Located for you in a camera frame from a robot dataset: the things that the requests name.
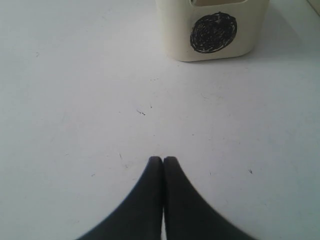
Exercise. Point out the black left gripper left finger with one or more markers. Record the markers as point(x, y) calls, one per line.
point(140, 215)

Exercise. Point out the cream bin with circle mark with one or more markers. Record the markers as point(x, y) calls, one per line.
point(198, 30)

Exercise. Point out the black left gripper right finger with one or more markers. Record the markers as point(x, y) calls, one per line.
point(187, 215)

